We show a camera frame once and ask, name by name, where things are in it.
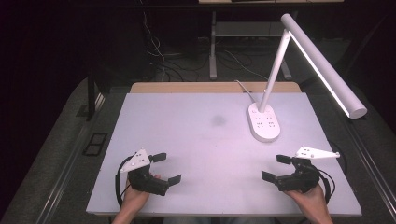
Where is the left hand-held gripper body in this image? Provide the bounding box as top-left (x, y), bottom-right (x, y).
top-left (120, 148), bottom-right (171, 197)

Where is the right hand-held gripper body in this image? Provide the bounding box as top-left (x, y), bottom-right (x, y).
top-left (275, 146), bottom-right (341, 194)

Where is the person's right hand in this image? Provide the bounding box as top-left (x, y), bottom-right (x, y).
top-left (284, 183), bottom-right (327, 209)

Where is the person's left hand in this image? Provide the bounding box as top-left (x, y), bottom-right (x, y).
top-left (121, 174), bottom-right (163, 209)

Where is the white desk lamp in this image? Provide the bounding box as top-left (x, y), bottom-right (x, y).
top-left (247, 12), bottom-right (369, 144)

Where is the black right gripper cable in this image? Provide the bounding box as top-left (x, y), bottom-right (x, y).
top-left (311, 167), bottom-right (337, 205)

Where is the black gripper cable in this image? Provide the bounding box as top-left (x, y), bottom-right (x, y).
top-left (311, 167), bottom-right (337, 205)
top-left (114, 156), bottom-right (133, 208)

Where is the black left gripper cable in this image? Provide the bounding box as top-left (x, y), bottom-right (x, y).
top-left (114, 156), bottom-right (133, 208)

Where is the black rectangular floor frame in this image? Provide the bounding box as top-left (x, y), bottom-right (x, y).
top-left (81, 132), bottom-right (109, 157)

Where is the metal floor rail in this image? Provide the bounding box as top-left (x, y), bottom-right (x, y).
top-left (35, 92), bottom-right (107, 224)
top-left (344, 120), bottom-right (396, 217)

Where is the white lamp cable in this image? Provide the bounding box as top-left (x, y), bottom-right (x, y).
top-left (234, 79), bottom-right (261, 105)

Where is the black stand post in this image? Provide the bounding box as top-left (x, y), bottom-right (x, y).
top-left (86, 73), bottom-right (97, 122)

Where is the black floor cable bundle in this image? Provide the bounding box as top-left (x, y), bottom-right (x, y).
top-left (163, 50), bottom-right (213, 83)

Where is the white hanging cable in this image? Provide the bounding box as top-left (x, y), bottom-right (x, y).
top-left (138, 0), bottom-right (168, 82)

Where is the white floor cable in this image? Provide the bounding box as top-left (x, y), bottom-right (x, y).
top-left (222, 49), bottom-right (269, 81)

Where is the grey metal desk frame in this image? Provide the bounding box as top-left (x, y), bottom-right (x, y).
top-left (208, 10), bottom-right (294, 81)

